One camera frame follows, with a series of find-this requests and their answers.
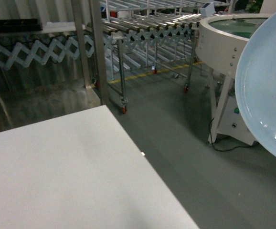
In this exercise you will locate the light blue oval tray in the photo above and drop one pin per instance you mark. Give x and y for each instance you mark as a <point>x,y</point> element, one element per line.
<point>255,84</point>

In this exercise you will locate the expandable roller conveyor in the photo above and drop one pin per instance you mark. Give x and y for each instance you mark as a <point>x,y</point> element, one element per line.
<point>114,56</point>

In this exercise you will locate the rear roller rack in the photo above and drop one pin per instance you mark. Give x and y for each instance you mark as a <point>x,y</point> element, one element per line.
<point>166,7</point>

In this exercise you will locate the white round rotary table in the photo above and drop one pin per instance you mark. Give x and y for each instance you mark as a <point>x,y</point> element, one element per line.
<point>221,42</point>

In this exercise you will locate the white control box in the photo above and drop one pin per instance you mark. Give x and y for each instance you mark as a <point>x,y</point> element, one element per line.
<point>208,9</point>

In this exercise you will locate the stainless steel shelf frame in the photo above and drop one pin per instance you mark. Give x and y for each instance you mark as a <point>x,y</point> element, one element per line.
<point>52,48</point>

